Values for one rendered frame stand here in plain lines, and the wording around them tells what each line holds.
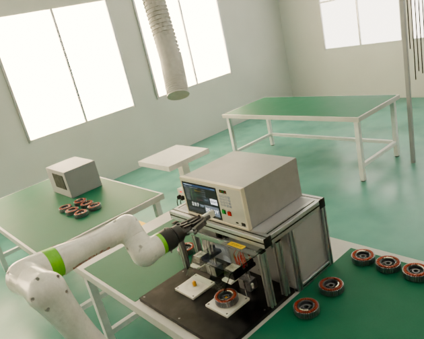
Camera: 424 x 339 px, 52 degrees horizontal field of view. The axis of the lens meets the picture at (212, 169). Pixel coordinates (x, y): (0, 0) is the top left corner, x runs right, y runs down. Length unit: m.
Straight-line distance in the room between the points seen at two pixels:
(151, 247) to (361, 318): 0.91
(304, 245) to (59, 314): 1.13
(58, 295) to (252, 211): 0.89
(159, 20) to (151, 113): 4.19
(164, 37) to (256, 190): 1.60
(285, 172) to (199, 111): 5.93
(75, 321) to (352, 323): 1.08
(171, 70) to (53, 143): 3.73
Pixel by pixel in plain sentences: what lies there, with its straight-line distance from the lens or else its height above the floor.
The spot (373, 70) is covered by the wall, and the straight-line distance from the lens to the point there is 8.64.
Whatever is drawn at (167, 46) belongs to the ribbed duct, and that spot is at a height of 1.90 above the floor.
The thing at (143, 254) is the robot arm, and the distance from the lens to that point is 1.74.
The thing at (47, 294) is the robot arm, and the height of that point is 1.35.
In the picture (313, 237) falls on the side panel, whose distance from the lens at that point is 2.16.
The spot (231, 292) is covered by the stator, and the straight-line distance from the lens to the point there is 2.12.
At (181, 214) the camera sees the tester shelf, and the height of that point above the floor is 1.11.
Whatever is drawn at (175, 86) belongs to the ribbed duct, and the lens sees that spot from 3.06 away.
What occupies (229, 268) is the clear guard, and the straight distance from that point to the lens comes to 1.81.
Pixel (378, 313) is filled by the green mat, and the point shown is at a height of 0.75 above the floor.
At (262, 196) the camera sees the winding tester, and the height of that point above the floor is 1.23.
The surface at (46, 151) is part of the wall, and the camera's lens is 6.55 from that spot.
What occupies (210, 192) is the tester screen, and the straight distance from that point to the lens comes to 2.03.
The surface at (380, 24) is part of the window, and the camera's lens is 8.43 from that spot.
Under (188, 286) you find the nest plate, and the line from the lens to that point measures 2.30.
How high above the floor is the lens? 2.02
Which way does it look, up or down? 19 degrees down
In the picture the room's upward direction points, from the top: 13 degrees counter-clockwise
